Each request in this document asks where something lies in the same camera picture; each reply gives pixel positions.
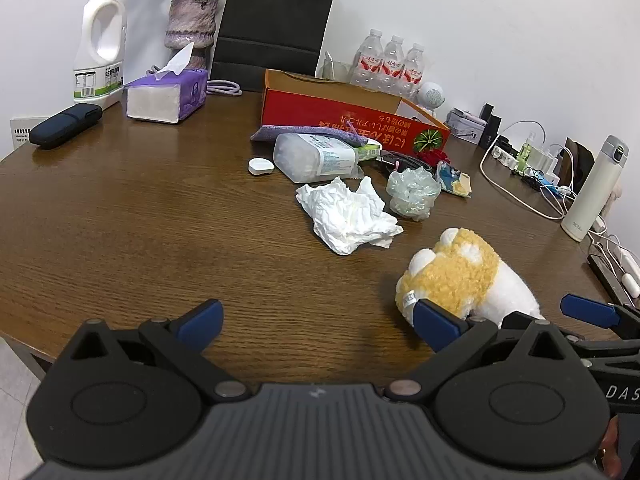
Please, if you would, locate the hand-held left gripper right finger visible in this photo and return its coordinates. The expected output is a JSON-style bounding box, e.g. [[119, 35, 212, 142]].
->
[[385, 299, 568, 403]]

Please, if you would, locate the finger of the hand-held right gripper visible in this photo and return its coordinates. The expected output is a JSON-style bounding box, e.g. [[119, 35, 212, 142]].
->
[[562, 332, 640, 363], [560, 294, 640, 338]]

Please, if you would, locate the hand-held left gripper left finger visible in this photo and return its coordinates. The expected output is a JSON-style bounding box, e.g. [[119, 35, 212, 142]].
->
[[70, 299, 251, 403]]

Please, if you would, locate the yellow plush cat paw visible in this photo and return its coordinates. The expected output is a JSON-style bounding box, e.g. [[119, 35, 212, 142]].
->
[[395, 228, 547, 331]]

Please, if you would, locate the clear plastic bag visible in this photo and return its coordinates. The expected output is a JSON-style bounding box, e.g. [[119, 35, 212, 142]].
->
[[386, 167, 442, 222]]

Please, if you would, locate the white tissue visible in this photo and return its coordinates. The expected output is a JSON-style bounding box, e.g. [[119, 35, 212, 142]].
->
[[295, 176, 404, 256]]

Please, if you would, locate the blue and yellow snack wrapper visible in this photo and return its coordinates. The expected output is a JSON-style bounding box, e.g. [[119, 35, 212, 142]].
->
[[435, 161, 473, 199]]

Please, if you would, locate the black braided cable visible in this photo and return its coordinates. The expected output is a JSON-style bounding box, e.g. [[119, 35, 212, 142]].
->
[[376, 151, 435, 176]]

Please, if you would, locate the green packet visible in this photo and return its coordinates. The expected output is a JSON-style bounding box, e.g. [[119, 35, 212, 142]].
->
[[352, 141, 383, 161]]

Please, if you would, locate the white plastic bottle with label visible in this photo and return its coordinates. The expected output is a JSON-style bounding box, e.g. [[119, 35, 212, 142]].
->
[[273, 133, 362, 184]]

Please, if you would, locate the purple knitted pouch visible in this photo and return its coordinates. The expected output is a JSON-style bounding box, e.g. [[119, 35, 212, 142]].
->
[[250, 121, 362, 146]]

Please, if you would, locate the red cardboard box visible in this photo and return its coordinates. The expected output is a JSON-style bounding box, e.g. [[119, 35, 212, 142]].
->
[[260, 69, 452, 157]]

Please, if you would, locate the person's right hand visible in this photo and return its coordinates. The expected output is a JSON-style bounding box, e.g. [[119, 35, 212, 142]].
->
[[595, 416, 622, 478]]

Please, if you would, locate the dark tray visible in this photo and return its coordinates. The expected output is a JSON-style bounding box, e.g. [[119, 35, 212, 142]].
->
[[587, 252, 640, 310]]

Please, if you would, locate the white thermos flask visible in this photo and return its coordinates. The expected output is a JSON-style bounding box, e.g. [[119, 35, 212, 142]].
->
[[560, 135, 630, 242]]

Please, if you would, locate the brown leather case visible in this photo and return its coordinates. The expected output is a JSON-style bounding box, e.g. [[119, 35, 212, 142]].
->
[[564, 136, 597, 196]]

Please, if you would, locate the white charger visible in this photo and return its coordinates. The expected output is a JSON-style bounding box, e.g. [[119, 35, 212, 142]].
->
[[535, 149, 562, 181]]

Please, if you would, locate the small green bottle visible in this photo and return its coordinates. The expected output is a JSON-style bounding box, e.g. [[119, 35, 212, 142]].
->
[[517, 131, 537, 173]]

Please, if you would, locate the white power strip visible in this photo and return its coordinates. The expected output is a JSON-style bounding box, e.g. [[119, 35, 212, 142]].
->
[[491, 145, 523, 170]]

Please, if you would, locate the purple tissue pack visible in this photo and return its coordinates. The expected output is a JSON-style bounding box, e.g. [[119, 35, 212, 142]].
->
[[124, 42, 208, 123]]

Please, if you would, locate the white round speaker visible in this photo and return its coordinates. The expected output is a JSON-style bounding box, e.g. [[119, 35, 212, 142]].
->
[[417, 81, 447, 111]]

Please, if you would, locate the dark glasses case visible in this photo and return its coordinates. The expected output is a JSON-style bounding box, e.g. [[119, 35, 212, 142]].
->
[[28, 103, 103, 149]]

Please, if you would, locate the white labelled card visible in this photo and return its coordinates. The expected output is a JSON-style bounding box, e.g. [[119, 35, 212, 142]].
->
[[10, 116, 46, 150]]

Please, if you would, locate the clear glass cup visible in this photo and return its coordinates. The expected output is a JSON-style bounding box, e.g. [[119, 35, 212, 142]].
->
[[320, 51, 355, 83]]

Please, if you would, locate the white milk jug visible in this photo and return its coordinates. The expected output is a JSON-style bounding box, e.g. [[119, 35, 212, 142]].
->
[[73, 0, 127, 111]]

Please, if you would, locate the purple stone vase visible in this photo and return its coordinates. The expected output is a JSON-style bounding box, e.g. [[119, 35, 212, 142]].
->
[[165, 0, 221, 70]]

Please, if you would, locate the black paper bag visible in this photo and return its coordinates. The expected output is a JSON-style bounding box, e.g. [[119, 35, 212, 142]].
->
[[210, 0, 339, 93]]

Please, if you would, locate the purple cable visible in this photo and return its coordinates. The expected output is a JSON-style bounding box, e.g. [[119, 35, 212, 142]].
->
[[206, 80, 244, 97]]

